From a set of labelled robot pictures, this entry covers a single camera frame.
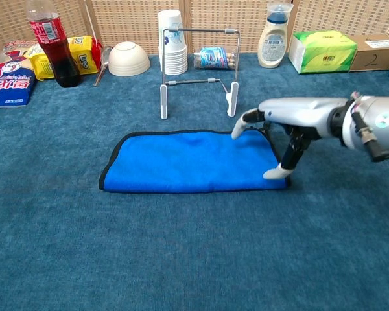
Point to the grey and blue cloth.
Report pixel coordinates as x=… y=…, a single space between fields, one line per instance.
x=194 y=162

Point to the small blue packet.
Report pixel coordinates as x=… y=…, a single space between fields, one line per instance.
x=214 y=58

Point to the stack of white paper cups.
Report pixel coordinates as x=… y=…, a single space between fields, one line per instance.
x=176 y=61

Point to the metal rack with white feet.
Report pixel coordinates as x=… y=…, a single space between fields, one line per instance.
x=164 y=100

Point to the cola bottle with red label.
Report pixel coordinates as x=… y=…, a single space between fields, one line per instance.
x=60 y=64

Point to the brown cardboard box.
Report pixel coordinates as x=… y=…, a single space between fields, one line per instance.
x=372 y=55

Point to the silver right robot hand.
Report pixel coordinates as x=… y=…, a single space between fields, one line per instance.
x=298 y=113

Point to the red white blue snack bag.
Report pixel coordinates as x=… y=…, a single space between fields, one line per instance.
x=6 y=84

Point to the cream upturned bowl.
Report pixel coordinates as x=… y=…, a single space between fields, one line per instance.
x=128 y=60

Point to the woven bamboo folding screen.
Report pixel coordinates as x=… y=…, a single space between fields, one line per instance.
x=129 y=19

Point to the yellow Lipo snack bag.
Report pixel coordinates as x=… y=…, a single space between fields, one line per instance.
x=84 y=58

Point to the green tissue box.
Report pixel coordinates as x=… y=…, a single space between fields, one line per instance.
x=324 y=55

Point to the metal spoon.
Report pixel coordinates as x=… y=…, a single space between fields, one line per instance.
x=105 y=55

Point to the blue carpet table cover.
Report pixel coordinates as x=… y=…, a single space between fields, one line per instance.
x=343 y=194

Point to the white lotion jar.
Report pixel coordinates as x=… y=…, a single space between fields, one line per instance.
x=272 y=42

